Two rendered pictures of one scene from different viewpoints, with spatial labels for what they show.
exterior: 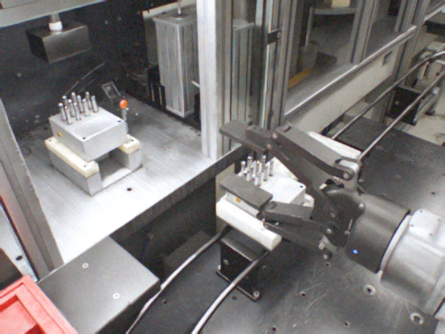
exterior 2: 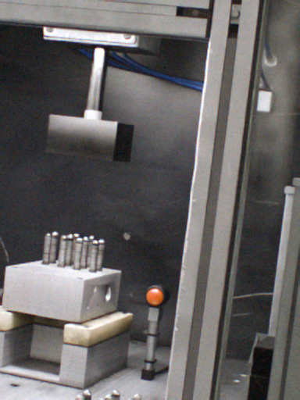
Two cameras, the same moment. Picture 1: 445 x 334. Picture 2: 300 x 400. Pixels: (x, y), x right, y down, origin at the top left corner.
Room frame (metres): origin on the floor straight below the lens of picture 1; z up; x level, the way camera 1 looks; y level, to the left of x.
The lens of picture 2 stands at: (0.22, -0.88, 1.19)
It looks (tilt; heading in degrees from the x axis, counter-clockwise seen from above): 3 degrees down; 65
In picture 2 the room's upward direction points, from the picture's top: 7 degrees clockwise
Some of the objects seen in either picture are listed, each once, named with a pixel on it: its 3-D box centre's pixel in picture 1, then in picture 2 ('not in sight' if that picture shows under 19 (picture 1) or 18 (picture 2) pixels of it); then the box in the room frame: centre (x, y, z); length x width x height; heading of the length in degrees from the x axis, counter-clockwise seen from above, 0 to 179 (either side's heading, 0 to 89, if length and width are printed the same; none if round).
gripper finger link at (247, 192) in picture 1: (245, 190); not in sight; (0.39, -0.03, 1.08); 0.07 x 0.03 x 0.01; 48
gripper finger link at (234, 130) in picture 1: (248, 136); not in sight; (0.39, -0.03, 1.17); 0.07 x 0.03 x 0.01; 48
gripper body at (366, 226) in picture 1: (354, 221); not in sight; (0.29, -0.14, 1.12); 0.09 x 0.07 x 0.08; 48
